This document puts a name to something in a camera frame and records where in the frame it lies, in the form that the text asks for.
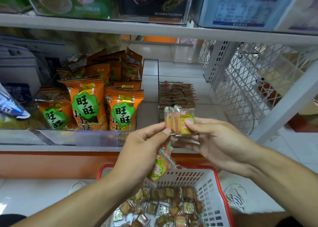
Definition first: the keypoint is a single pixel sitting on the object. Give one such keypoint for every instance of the person's right hand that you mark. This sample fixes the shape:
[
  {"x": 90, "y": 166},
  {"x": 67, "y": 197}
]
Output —
[{"x": 223, "y": 142}]

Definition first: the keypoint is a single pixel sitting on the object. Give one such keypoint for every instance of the person's left hand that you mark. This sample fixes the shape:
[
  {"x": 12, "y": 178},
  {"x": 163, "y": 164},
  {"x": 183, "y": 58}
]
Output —
[{"x": 139, "y": 155}]

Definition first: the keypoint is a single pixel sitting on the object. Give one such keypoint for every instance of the white basket with red rim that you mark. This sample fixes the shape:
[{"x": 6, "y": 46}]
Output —
[{"x": 218, "y": 192}]

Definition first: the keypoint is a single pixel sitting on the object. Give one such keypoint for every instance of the bundle of snack packets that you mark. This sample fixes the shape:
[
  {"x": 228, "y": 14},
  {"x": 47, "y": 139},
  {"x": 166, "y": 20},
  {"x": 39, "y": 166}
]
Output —
[{"x": 176, "y": 120}]

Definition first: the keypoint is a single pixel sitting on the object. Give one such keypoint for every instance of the pile of small snack packets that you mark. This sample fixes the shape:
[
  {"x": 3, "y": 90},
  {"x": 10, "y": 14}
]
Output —
[{"x": 164, "y": 207}]

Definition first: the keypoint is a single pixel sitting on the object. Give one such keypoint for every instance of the row of small snack packets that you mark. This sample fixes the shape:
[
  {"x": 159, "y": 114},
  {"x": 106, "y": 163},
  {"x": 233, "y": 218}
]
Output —
[{"x": 176, "y": 95}]

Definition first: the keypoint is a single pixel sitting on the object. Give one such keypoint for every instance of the white metal shelf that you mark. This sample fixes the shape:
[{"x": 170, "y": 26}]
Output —
[{"x": 149, "y": 28}]

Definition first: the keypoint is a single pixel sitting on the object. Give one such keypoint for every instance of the person's left forearm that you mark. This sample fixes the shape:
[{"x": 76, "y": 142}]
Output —
[{"x": 74, "y": 207}]

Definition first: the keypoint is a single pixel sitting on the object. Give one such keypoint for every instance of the person's right shoe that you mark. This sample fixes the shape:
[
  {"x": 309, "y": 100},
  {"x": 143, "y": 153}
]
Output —
[{"x": 236, "y": 197}]

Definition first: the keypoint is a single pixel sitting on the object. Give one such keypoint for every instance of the person's shoe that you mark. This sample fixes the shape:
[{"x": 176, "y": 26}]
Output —
[
  {"x": 79, "y": 185},
  {"x": 236, "y": 197}
]

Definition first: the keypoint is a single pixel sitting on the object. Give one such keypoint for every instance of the clear plastic shelf front guard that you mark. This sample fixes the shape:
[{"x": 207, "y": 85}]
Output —
[{"x": 84, "y": 137}]

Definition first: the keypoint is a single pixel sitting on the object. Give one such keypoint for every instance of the person's left shoe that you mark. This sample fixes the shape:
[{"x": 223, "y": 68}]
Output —
[{"x": 79, "y": 185}]

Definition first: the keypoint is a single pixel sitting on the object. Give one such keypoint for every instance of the orange shelf base panel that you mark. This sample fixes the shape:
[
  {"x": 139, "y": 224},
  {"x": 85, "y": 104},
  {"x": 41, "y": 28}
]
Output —
[{"x": 49, "y": 163}]

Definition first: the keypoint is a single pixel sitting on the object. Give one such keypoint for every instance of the person's black shorts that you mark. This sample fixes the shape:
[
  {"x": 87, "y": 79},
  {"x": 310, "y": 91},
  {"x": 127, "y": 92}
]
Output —
[{"x": 12, "y": 219}]

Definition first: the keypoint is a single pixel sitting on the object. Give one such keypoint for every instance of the group of orange snack bags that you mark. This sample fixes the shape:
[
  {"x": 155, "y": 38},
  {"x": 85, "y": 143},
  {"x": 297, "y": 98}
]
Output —
[{"x": 92, "y": 105}]

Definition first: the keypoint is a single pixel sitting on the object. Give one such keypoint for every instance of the white perforated side panel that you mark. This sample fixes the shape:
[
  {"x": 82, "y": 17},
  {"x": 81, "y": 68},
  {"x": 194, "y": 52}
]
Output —
[{"x": 253, "y": 80}]

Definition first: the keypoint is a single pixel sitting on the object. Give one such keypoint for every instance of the blue product box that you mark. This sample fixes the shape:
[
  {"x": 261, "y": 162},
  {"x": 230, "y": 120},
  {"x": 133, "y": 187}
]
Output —
[{"x": 248, "y": 8}]

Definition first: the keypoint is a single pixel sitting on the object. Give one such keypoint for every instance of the blue white snack bag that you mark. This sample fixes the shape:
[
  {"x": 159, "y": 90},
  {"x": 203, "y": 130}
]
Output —
[{"x": 11, "y": 105}]

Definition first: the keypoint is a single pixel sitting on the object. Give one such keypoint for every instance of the black product box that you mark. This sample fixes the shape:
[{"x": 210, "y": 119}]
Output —
[{"x": 154, "y": 1}]

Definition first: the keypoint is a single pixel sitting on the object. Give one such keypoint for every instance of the green white product box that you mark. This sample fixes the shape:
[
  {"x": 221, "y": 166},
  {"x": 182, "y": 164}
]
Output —
[{"x": 69, "y": 1}]

